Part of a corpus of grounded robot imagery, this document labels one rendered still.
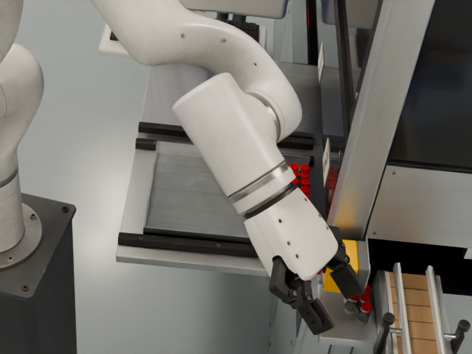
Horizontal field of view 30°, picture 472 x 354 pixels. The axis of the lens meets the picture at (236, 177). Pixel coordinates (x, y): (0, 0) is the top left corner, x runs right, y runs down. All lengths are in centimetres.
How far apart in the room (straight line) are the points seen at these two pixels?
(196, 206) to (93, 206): 125
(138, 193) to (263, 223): 86
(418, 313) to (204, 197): 51
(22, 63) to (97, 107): 190
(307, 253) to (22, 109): 70
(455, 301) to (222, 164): 90
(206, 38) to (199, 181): 85
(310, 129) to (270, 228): 105
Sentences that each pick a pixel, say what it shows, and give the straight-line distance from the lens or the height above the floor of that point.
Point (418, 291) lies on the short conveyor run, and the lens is 173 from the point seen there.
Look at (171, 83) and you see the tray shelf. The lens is 215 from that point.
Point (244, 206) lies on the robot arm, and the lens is 104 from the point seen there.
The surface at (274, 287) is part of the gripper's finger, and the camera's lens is 102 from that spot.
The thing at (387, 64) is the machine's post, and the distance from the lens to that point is 140.
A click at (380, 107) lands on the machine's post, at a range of 145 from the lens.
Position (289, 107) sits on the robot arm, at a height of 152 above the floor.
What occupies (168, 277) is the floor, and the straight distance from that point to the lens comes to 286.
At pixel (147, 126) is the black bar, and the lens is 200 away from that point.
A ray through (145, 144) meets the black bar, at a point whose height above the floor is 90.
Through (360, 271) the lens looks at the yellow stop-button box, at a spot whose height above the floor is 103.
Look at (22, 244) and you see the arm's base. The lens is 179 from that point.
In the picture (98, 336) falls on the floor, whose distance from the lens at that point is 272.
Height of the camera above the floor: 221
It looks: 44 degrees down
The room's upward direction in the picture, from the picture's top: 8 degrees clockwise
